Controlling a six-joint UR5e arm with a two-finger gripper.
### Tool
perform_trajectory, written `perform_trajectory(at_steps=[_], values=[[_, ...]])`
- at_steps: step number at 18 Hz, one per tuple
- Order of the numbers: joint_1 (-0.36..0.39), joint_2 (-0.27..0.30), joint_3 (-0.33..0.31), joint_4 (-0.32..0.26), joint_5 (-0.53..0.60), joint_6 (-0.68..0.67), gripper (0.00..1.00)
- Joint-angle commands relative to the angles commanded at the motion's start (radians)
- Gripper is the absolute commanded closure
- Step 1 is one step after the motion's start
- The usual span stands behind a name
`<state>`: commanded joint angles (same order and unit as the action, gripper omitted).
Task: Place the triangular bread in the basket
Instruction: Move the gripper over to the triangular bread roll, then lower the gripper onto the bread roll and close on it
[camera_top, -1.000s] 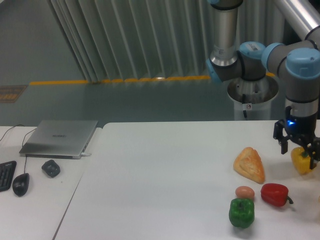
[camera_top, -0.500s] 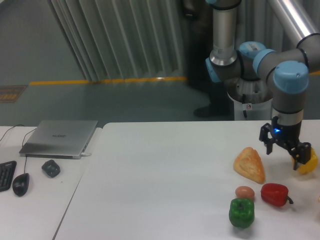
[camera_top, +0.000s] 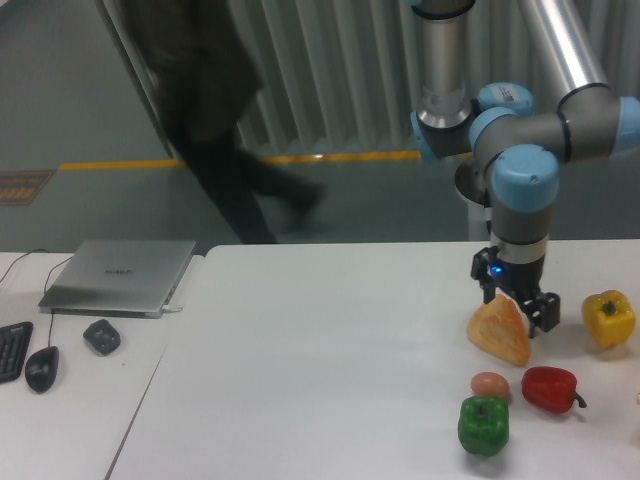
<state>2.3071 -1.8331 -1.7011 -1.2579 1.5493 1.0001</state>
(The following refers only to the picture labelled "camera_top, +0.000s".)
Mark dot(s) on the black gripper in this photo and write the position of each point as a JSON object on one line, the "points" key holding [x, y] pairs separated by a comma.
{"points": [[520, 282]]}

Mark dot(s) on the triangular bread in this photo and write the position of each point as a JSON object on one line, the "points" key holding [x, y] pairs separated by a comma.
{"points": [[497, 328]]}

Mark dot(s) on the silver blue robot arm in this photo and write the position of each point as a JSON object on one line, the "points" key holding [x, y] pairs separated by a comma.
{"points": [[500, 124]]}

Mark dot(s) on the brown egg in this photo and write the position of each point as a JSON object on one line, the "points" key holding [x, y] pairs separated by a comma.
{"points": [[490, 384]]}

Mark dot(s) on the yellow bell pepper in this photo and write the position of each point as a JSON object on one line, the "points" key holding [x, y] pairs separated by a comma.
{"points": [[609, 318]]}

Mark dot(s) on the red bell pepper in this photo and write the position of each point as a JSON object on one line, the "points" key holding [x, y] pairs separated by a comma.
{"points": [[551, 389]]}

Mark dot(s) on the green bell pepper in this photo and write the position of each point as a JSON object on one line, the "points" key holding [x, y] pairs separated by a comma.
{"points": [[483, 425]]}

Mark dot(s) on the white pleated curtain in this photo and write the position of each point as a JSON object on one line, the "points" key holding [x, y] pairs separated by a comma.
{"points": [[344, 76]]}

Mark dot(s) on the white usb plug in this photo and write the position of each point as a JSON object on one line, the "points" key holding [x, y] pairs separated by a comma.
{"points": [[172, 309]]}

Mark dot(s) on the walking person in dark clothes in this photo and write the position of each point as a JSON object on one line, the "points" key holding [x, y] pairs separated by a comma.
{"points": [[204, 80]]}

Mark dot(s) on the silver laptop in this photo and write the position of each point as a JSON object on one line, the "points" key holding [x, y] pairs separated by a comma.
{"points": [[119, 278]]}

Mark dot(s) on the small black device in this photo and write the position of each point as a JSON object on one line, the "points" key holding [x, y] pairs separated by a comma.
{"points": [[102, 337]]}

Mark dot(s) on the black computer mouse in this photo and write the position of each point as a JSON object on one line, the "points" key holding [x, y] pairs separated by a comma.
{"points": [[41, 369]]}

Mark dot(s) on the black keyboard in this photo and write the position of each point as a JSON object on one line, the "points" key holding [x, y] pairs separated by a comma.
{"points": [[14, 343]]}

